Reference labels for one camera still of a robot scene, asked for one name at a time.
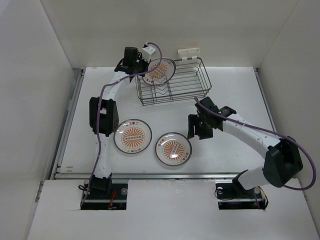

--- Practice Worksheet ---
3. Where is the purple cable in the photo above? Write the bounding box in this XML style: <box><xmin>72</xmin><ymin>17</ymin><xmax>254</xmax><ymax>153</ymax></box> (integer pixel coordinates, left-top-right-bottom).
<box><xmin>80</xmin><ymin>41</ymin><xmax>163</xmax><ymax>203</ymax></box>
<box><xmin>194</xmin><ymin>96</ymin><xmax>316</xmax><ymax>210</ymax></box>

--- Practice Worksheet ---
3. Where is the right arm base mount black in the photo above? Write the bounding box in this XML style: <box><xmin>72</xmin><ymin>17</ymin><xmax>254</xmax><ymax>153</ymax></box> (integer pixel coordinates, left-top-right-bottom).
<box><xmin>214</xmin><ymin>181</ymin><xmax>269</xmax><ymax>210</ymax></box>

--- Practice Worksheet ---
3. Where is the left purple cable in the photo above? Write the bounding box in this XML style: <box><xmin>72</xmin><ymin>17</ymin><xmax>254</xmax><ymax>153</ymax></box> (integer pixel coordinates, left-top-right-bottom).
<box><xmin>80</xmin><ymin>41</ymin><xmax>163</xmax><ymax>203</ymax></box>

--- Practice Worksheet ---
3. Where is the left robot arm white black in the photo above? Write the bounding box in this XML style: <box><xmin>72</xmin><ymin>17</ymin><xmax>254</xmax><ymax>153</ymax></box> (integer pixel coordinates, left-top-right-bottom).
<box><xmin>85</xmin><ymin>45</ymin><xmax>156</xmax><ymax>199</ymax></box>

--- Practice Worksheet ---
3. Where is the aluminium front rail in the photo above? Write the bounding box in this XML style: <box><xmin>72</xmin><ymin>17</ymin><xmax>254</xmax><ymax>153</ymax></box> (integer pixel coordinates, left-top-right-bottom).
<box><xmin>49</xmin><ymin>172</ymin><xmax>238</xmax><ymax>180</ymax></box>

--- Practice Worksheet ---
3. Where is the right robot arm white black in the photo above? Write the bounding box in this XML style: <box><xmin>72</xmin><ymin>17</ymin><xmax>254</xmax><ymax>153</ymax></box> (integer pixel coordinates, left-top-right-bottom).
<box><xmin>187</xmin><ymin>97</ymin><xmax>303</xmax><ymax>197</ymax></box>

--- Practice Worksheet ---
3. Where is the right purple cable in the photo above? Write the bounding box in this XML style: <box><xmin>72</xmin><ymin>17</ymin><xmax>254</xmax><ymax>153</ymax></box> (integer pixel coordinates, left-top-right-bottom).
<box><xmin>194</xmin><ymin>96</ymin><xmax>316</xmax><ymax>210</ymax></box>

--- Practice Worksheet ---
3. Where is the white cutlery holder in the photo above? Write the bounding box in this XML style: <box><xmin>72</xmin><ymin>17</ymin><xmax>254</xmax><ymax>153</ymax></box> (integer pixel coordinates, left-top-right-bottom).
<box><xmin>177</xmin><ymin>47</ymin><xmax>201</xmax><ymax>61</ymax></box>

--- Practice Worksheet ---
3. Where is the right side rail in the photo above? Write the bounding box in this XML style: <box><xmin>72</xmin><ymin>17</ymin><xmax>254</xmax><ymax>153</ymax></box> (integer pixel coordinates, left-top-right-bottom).
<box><xmin>253</xmin><ymin>67</ymin><xmax>277</xmax><ymax>132</ymax></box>

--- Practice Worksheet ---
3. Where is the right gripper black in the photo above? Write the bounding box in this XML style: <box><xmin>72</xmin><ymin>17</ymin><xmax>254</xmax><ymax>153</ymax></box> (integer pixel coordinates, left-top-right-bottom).
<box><xmin>187</xmin><ymin>114</ymin><xmax>213</xmax><ymax>140</ymax></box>

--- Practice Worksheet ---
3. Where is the grey wire dish rack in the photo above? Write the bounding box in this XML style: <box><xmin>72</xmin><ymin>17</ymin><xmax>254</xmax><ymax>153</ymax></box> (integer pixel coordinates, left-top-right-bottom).
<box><xmin>135</xmin><ymin>57</ymin><xmax>212</xmax><ymax>106</ymax></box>

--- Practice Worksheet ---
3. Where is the left side rail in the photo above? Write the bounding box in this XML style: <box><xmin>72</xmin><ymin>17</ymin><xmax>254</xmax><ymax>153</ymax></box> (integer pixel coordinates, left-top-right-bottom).
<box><xmin>34</xmin><ymin>68</ymin><xmax>85</xmax><ymax>202</ymax></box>

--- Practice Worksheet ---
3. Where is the red rim plate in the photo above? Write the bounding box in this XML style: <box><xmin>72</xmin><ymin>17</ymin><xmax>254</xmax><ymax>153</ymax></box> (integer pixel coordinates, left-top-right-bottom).
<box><xmin>142</xmin><ymin>57</ymin><xmax>176</xmax><ymax>86</ymax></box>

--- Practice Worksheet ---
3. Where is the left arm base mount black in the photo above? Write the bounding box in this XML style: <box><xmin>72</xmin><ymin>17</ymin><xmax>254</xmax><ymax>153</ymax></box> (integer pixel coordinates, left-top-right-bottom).
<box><xmin>78</xmin><ymin>183</ymin><xmax>128</xmax><ymax>211</ymax></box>

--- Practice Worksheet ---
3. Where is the orange sunburst plate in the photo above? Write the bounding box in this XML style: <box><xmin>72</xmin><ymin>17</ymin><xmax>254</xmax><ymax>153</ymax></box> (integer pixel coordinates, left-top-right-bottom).
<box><xmin>113</xmin><ymin>119</ymin><xmax>153</xmax><ymax>155</ymax></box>
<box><xmin>154</xmin><ymin>132</ymin><xmax>193</xmax><ymax>167</ymax></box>

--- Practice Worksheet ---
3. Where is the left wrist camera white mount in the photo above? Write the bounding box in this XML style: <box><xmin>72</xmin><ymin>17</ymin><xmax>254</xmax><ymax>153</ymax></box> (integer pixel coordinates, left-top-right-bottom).
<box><xmin>141</xmin><ymin>45</ymin><xmax>157</xmax><ymax>63</ymax></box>

